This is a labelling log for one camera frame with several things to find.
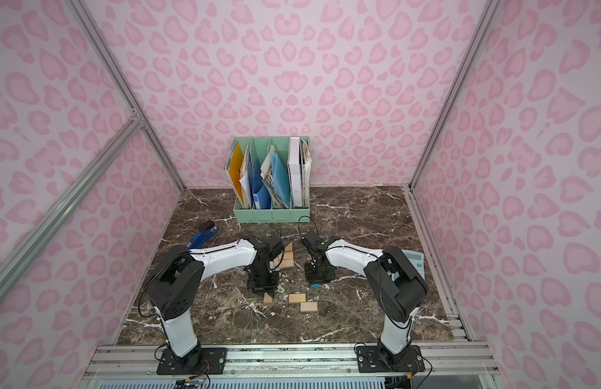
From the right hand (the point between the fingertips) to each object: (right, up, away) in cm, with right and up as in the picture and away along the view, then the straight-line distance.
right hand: (312, 281), depth 90 cm
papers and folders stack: (-14, +36, +3) cm, 39 cm away
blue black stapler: (-44, +17, +11) cm, 48 cm away
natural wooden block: (-15, -4, -6) cm, 17 cm away
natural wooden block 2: (-5, -4, -5) cm, 8 cm away
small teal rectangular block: (+1, -1, -2) cm, 2 cm away
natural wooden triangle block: (-9, +11, +5) cm, 15 cm away
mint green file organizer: (-23, +54, +14) cm, 60 cm away
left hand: (-14, -3, -3) cm, 14 cm away
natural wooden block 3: (-1, -7, -6) cm, 9 cm away
